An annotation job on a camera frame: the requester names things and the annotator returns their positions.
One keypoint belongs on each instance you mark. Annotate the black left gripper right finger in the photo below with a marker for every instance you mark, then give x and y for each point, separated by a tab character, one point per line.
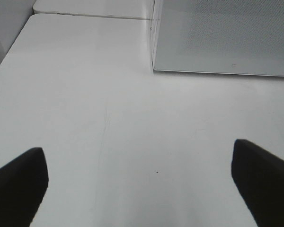
259	178

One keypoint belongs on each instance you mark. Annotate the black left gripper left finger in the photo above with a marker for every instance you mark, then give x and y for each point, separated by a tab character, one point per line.
23	184

